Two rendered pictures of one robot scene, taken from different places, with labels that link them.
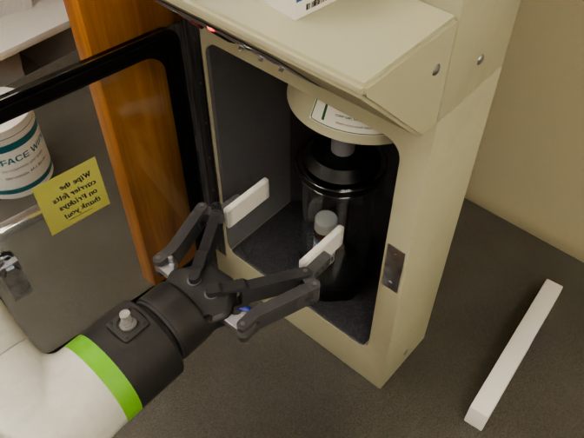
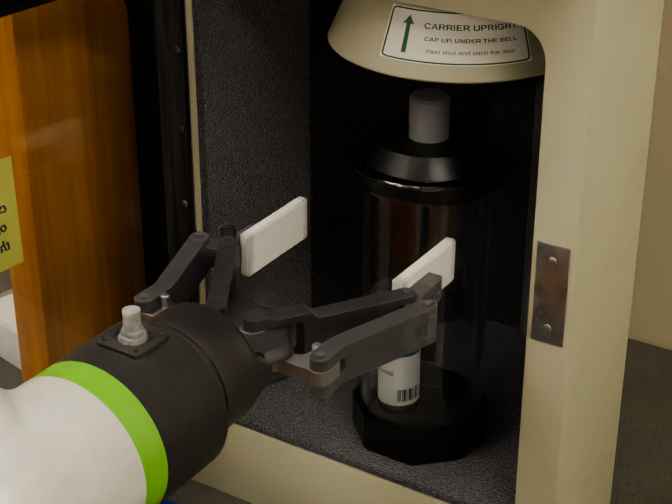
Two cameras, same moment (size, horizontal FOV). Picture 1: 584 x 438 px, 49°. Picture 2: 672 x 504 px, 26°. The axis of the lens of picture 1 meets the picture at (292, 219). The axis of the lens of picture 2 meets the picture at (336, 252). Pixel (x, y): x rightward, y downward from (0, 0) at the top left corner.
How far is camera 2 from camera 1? 39 cm
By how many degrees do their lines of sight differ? 22
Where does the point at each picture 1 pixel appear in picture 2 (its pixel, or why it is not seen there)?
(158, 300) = (172, 318)
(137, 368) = (161, 398)
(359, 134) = (466, 64)
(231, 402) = not seen: outside the picture
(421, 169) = (582, 64)
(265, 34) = not seen: outside the picture
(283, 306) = (382, 335)
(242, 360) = not seen: outside the picture
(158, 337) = (188, 356)
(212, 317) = (264, 355)
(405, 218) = (564, 174)
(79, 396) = (75, 424)
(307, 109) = (374, 43)
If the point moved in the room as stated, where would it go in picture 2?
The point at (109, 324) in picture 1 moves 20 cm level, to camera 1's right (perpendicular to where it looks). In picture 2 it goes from (100, 340) to (475, 310)
